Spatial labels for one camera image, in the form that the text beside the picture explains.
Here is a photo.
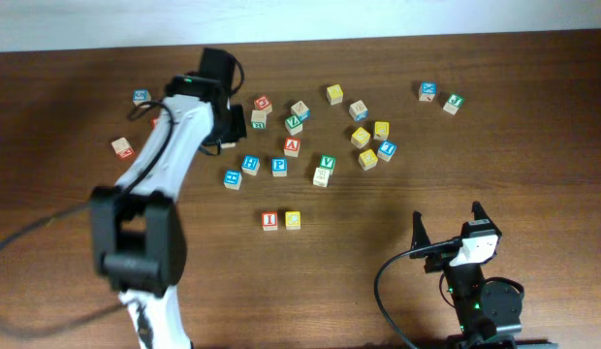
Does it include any wooden block red side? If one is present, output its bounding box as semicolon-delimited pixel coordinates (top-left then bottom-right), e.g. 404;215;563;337
111;138;135;159

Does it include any wooden block blue L side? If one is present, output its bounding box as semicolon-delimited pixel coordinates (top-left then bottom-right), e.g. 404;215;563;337
291;101;310;122

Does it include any blue I block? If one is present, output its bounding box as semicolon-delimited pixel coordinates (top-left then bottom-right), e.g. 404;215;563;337
377;141;397;162

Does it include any wooden block green side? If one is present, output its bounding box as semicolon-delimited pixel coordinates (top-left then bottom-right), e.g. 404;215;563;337
251;110;268;130

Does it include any wooden K block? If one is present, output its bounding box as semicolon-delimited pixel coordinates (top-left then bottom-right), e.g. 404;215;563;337
312;167;331;187

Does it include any green Z block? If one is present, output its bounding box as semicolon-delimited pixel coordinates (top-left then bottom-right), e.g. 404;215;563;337
285;115;302;136

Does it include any blue P block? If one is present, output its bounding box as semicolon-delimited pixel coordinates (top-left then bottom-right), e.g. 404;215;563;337
271;157;288;176

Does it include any red G block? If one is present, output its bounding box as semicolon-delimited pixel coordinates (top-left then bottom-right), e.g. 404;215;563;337
254;95;272;114

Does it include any blue top block far left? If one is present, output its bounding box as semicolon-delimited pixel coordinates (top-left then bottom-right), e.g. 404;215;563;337
132;89;151;107

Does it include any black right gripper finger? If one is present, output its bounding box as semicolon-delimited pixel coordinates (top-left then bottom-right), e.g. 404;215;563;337
470;201;502;238
410;211;430;259

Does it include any blue block near gripper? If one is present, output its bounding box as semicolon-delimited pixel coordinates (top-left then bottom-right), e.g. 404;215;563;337
223;170;242;190

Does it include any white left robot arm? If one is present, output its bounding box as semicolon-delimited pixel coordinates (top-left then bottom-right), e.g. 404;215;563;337
89;48;246;348

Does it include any red I block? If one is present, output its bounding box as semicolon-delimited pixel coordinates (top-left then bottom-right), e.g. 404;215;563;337
262;211;278;231

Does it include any yellow c block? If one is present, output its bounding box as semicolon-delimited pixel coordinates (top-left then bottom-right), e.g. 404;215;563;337
358;149;378;171
285;211;301;230

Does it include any yellow M block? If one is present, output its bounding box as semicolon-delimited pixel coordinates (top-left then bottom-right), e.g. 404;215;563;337
327;84;344;106

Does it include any blue H block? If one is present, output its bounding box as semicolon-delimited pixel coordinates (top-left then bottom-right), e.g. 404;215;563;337
241;155;260;175

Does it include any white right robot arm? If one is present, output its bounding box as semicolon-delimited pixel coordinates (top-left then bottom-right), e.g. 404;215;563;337
411;202;524;348

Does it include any green J block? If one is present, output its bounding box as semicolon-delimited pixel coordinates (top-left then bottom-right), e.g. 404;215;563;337
443;94;464;115

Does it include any yellow block right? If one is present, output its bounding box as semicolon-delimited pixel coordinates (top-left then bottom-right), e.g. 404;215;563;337
373;121;390;141

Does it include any red A block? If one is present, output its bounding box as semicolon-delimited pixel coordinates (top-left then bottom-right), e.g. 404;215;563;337
284;138;301;157

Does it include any wooden block blue D side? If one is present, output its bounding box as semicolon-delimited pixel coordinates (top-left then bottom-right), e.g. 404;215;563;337
349;100;368;122

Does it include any green V block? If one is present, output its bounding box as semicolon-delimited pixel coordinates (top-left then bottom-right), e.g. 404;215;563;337
319;155;336;175

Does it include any yellow S block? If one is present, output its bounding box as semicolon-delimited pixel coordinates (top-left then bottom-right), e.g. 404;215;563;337
351;127;371;149

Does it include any blue X block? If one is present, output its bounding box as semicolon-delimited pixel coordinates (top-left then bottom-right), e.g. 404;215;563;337
419;81;437;102

